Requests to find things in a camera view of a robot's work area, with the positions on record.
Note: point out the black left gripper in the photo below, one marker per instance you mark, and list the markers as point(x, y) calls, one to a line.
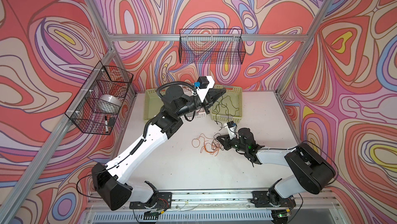
point(206, 104)

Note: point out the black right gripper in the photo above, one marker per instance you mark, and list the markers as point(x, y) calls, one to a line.
point(226, 141)

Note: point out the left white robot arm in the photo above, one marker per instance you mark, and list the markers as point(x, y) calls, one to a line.
point(112, 180)

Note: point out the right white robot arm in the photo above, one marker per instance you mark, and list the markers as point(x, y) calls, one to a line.
point(310, 171)

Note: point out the right green perforated plastic basket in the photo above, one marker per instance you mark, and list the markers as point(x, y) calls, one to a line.
point(230, 106)

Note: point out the green perforated plastic basket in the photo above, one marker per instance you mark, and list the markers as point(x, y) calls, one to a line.
point(230, 106)
point(152, 104)

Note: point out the white perforated plastic basket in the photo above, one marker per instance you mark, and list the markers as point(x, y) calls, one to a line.
point(198, 114)

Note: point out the left green perforated plastic basket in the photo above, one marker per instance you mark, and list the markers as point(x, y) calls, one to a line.
point(152, 104)

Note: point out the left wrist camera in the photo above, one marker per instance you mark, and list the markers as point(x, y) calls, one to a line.
point(203, 85)

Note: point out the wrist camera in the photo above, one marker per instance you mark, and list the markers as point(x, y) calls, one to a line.
point(231, 129)
point(203, 85)

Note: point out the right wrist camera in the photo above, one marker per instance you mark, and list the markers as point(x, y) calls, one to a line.
point(231, 129)

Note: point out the back black wire wall basket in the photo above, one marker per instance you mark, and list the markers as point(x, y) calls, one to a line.
point(211, 46)

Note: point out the black wire wall basket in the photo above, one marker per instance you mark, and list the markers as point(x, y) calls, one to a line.
point(87, 112)
point(211, 46)

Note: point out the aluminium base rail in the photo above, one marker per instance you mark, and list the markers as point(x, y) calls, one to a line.
point(228, 206)

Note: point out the left black wire wall basket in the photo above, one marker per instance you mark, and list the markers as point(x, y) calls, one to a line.
point(87, 112)

